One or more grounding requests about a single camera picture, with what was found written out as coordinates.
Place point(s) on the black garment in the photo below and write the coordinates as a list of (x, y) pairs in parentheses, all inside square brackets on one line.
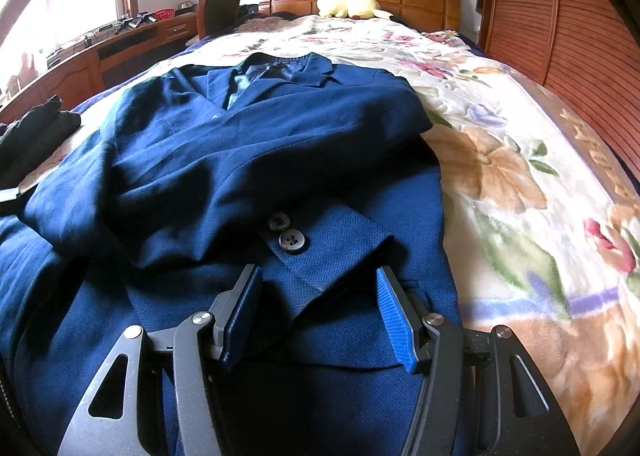
[(30, 136)]

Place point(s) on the yellow plush toy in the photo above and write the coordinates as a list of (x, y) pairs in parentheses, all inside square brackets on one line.
[(345, 3)]

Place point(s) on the wooden louvered wardrobe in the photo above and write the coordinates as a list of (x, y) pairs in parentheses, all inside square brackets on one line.
[(575, 36)]

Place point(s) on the wooden chair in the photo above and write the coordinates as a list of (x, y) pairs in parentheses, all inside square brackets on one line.
[(220, 8)]

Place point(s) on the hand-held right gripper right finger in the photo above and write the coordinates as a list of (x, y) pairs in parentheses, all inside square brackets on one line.
[(397, 321)]

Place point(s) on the floral blanket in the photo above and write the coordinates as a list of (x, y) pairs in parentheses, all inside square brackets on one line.
[(500, 161)]

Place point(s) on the navy blue blazer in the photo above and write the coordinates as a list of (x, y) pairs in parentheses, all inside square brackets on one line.
[(175, 161)]

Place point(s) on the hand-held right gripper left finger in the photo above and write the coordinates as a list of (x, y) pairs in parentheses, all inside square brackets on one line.
[(242, 306)]

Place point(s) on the red basket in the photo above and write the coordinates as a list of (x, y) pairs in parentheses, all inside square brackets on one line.
[(163, 14)]

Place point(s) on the long wooden desk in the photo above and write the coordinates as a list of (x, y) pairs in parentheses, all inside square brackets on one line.
[(75, 71)]

